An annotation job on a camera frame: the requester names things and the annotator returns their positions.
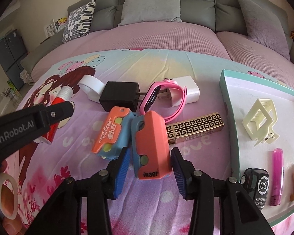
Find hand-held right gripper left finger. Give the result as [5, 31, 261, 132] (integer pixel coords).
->
[24, 147, 131, 235]

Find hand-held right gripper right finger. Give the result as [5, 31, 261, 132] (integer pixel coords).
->
[170, 147, 275, 235]

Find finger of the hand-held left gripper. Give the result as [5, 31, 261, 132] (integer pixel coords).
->
[39, 101, 74, 129]

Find red white toothpaste tube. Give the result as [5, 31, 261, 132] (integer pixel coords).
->
[34, 86, 75, 145]

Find orange blue box cutter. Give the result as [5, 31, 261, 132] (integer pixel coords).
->
[91, 106, 135, 161]
[131, 111, 172, 181]

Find white ring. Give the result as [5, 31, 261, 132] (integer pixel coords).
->
[78, 75, 106, 101]

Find gold black patterned box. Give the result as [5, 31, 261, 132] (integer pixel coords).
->
[165, 112, 224, 145]

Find black charger plug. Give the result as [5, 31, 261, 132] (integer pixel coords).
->
[99, 81, 147, 112]

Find pink smartwatch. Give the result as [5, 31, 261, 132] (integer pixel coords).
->
[139, 78, 188, 122]

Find teal shallow cardboard tray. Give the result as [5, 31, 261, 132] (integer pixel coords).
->
[219, 69, 294, 228]

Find black car-shaped gadget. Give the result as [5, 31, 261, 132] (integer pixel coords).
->
[240, 168, 270, 211]

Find white charger plug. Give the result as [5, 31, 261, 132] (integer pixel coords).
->
[167, 76, 201, 107]

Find cream hair claw clip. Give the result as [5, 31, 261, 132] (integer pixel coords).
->
[242, 98, 280, 145]

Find magenta plastic tube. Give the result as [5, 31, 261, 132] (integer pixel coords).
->
[269, 148, 284, 206]

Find floral cloth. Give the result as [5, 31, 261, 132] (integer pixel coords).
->
[20, 70, 35, 85]

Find beige tape roll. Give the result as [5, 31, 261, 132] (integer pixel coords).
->
[0, 173, 18, 220]

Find dark grey refrigerator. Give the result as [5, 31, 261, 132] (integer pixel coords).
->
[0, 29, 30, 91]

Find white rack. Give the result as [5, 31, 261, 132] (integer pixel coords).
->
[44, 17, 68, 38]

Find black white patterned pillow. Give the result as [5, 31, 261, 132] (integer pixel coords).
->
[62, 0, 96, 44]

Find pink seat cover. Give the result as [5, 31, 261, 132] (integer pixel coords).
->
[32, 21, 232, 81]
[215, 31, 294, 79]

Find grey sofa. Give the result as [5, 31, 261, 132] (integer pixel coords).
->
[20, 0, 294, 84]

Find purple grey pillow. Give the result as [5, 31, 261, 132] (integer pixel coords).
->
[235, 0, 291, 61]

